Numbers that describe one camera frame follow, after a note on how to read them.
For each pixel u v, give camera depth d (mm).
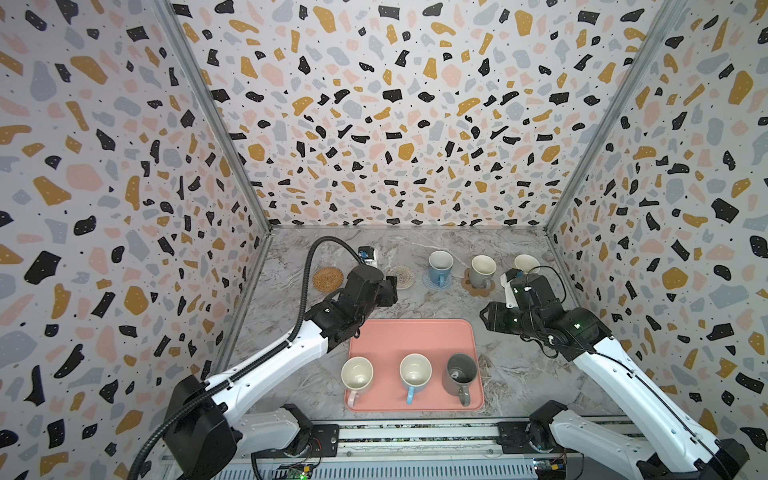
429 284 1041
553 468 716
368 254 662
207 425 370
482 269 1001
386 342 904
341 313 565
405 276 1063
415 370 835
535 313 538
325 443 732
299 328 494
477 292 1024
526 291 541
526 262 990
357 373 817
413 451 731
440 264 1024
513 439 741
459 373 822
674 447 390
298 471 701
